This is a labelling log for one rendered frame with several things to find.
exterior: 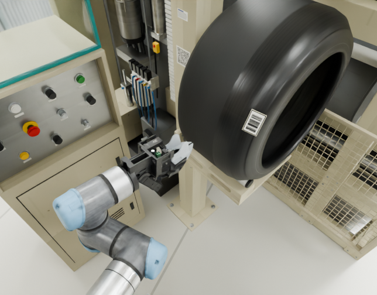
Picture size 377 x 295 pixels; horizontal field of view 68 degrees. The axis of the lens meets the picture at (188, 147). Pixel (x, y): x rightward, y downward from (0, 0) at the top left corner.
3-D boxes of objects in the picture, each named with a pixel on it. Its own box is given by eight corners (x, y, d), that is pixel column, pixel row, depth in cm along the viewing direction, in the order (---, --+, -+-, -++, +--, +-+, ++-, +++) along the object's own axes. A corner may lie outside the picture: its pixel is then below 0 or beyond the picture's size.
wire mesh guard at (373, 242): (232, 158, 191) (249, 70, 138) (234, 157, 192) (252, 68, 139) (360, 255, 148) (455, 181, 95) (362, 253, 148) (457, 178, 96)
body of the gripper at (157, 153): (177, 149, 64) (134, 174, 58) (175, 173, 70) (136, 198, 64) (156, 131, 68) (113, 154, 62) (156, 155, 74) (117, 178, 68)
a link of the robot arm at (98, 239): (112, 267, 64) (105, 243, 56) (74, 246, 67) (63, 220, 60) (132, 239, 69) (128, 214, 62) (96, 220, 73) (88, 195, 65)
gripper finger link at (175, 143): (194, 130, 72) (166, 146, 67) (191, 146, 76) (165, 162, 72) (185, 124, 74) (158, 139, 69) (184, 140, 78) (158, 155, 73)
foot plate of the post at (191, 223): (165, 205, 201) (165, 204, 199) (192, 184, 212) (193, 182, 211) (191, 232, 188) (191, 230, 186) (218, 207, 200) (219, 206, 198)
